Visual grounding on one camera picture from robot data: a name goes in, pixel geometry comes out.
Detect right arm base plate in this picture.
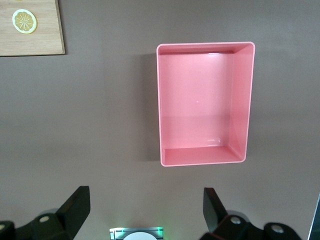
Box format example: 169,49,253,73
109,226,165,240

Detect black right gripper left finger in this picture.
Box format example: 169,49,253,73
0,185,91,240

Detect lemon slice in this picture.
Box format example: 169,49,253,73
11,8,38,35

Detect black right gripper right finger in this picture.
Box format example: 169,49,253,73
199,187,303,240

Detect wooden cutting board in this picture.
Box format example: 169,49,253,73
0,0,66,57

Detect pink plastic bin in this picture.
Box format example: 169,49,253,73
156,41,256,168

